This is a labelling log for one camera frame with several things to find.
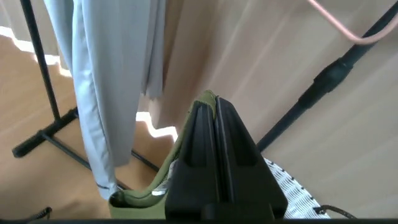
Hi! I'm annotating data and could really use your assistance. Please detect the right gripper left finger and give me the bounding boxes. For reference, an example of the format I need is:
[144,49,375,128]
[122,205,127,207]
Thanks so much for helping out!
[164,99,222,220]

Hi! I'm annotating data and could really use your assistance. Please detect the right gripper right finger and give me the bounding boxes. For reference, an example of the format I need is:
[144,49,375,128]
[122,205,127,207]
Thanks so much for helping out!
[215,96,289,218]

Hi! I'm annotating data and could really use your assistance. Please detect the green printed shirt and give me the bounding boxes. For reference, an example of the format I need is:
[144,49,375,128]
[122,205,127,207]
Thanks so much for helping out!
[108,90,218,220]

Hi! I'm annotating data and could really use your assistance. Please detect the pale grey shorts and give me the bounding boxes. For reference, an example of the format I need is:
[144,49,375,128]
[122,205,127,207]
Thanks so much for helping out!
[43,0,167,200]

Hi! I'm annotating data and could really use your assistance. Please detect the white laundry basket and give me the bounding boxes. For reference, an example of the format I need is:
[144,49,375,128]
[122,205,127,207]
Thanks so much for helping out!
[264,157,357,220]

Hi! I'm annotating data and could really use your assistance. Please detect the black clothes rack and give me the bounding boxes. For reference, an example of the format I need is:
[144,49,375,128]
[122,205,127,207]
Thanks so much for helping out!
[11,0,398,191]

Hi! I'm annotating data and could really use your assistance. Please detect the pink clothes hanger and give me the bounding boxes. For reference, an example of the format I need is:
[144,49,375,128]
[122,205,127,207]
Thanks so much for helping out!
[306,0,398,46]

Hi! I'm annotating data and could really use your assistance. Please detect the black cable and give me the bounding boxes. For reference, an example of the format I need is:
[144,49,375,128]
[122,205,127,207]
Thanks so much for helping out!
[26,207,53,220]

